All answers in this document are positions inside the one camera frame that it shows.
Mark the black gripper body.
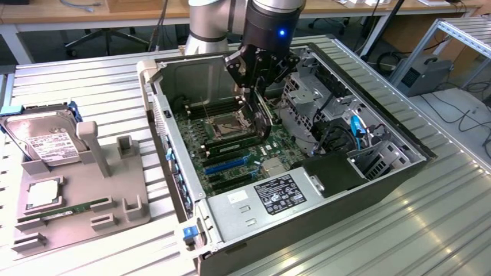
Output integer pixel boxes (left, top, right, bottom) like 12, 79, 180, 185
240, 4, 303, 56

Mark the black graphics card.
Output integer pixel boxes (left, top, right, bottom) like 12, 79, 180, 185
242, 87, 275, 146

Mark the metal drive cage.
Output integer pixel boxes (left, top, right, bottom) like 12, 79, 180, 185
282, 47, 366, 158

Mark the metal socket cover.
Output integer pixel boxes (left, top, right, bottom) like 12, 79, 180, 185
234, 99, 256, 127

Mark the thin socket locking lever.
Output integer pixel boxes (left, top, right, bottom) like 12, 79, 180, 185
199, 96, 211, 126

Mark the CPU socket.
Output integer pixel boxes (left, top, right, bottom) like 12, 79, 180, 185
208, 113, 250, 139

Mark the green motherboard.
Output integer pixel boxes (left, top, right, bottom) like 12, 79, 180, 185
168, 94, 308, 199

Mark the green RAM stick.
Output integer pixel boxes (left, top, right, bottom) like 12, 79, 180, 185
17, 201, 108, 224
208, 140, 258, 156

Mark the black stand leg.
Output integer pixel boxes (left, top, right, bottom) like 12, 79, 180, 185
359, 0, 407, 58

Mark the silver chipset heatsink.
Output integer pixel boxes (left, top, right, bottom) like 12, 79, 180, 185
260, 160, 287, 176

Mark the blue expansion slot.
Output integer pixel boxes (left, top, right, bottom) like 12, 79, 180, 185
204, 159, 250, 175

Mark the black office chair base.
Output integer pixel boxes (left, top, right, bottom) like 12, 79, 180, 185
63, 27, 151, 57

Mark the grey equipment box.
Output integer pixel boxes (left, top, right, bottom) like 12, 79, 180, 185
391, 54, 454, 97

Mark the black plastic shroud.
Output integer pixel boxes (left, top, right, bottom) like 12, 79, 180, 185
290, 151, 371, 199

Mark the perforated metal disk bay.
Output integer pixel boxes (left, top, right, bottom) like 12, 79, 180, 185
347, 139, 427, 181

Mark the hard drive with blue caddy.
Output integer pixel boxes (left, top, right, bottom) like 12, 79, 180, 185
0, 97, 84, 136

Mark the open black PC case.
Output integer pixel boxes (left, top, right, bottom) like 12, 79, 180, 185
136, 41, 438, 276

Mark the grey power supply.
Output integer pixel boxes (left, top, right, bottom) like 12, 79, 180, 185
206, 168, 327, 245

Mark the silver hard disk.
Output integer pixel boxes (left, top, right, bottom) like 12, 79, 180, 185
1, 105, 88, 167

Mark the grey parts rack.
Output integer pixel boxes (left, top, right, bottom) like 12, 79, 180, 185
9, 120, 152, 261

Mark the silver CPU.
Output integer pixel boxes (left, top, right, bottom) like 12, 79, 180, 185
25, 181, 63, 209

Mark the wooden desk white frame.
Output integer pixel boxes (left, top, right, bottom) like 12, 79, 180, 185
299, 0, 484, 57
0, 0, 192, 66

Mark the thin hanging robot cable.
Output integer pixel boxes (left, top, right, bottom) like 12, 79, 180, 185
151, 0, 171, 52

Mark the black wire bundle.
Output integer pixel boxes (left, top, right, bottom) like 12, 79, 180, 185
310, 94, 360, 153

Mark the blue SATA wire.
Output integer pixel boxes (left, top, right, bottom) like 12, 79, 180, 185
348, 114, 366, 152

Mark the light blue network cable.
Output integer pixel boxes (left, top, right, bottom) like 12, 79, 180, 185
59, 0, 103, 13

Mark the aluminium profile frame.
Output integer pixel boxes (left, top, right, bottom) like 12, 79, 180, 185
398, 16, 491, 95

